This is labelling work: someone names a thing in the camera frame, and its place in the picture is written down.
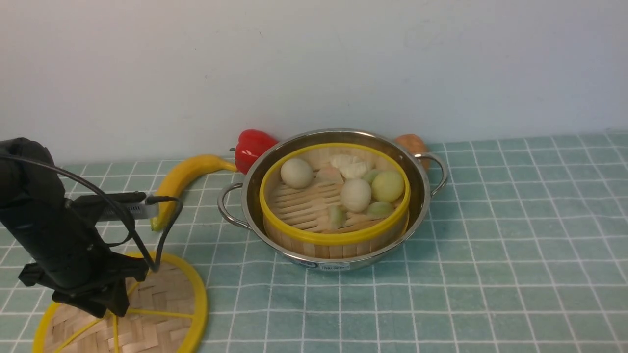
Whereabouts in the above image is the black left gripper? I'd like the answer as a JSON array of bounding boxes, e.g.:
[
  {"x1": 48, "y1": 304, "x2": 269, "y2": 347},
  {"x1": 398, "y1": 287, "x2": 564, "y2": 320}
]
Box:
[{"x1": 18, "y1": 244, "x2": 149, "y2": 319}]

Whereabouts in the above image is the woven bamboo steamer lid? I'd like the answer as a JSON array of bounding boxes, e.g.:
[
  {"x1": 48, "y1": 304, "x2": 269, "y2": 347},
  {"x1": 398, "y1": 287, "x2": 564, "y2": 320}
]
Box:
[{"x1": 33, "y1": 253, "x2": 209, "y2": 353}]

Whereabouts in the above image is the bamboo steamer basket yellow rim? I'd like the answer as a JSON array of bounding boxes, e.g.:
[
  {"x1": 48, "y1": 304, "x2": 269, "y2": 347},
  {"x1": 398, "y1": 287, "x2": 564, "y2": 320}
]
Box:
[{"x1": 259, "y1": 143, "x2": 410, "y2": 259}]

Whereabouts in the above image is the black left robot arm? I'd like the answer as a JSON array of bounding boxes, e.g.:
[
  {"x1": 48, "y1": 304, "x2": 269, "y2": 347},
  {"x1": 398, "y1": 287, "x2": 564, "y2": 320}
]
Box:
[{"x1": 0, "y1": 138, "x2": 149, "y2": 319}]

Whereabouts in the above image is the yellow banana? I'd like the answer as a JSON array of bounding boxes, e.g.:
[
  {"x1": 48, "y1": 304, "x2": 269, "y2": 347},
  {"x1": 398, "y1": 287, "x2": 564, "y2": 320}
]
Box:
[{"x1": 151, "y1": 154, "x2": 238, "y2": 232}]

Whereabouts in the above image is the red bell pepper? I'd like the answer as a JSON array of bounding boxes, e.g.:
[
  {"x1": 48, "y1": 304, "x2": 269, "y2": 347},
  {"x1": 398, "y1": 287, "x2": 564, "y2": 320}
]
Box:
[{"x1": 230, "y1": 129, "x2": 278, "y2": 175}]

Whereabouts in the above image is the white round bun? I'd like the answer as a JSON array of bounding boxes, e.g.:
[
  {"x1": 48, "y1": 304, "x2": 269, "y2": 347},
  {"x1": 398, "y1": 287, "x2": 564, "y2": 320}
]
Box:
[
  {"x1": 280, "y1": 158, "x2": 314, "y2": 189},
  {"x1": 340, "y1": 179, "x2": 371, "y2": 214}
]

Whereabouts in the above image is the green dumpling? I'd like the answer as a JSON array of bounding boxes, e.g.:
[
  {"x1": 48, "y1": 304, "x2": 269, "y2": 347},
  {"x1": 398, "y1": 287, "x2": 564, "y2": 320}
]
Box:
[
  {"x1": 366, "y1": 201, "x2": 395, "y2": 220},
  {"x1": 327, "y1": 205, "x2": 347, "y2": 230}
]

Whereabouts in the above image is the pink dumpling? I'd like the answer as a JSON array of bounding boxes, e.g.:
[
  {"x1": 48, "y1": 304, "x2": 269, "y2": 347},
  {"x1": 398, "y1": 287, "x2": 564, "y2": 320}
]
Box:
[{"x1": 314, "y1": 166, "x2": 344, "y2": 185}]

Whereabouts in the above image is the white pleated dumpling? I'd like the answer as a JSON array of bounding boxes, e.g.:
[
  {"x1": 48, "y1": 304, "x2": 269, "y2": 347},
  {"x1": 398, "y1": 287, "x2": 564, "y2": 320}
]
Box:
[
  {"x1": 329, "y1": 153, "x2": 363, "y2": 169},
  {"x1": 339, "y1": 161, "x2": 372, "y2": 179}
]

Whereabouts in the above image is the green round bun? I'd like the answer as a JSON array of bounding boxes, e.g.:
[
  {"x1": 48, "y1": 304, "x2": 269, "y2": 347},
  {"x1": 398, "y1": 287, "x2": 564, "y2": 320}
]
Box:
[{"x1": 371, "y1": 170, "x2": 405, "y2": 203}]

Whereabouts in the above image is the black left camera cable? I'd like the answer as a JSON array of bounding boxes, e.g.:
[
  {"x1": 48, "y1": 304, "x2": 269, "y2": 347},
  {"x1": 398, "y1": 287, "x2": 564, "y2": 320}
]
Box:
[{"x1": 0, "y1": 154, "x2": 184, "y2": 273}]

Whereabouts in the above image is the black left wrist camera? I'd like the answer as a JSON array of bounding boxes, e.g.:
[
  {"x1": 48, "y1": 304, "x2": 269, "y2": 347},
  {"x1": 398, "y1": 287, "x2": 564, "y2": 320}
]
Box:
[{"x1": 69, "y1": 192, "x2": 159, "y2": 224}]

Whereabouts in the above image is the stainless steel two-handled pot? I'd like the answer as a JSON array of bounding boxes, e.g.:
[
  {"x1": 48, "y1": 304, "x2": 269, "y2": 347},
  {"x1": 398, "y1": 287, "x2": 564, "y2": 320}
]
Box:
[{"x1": 218, "y1": 129, "x2": 449, "y2": 271}]

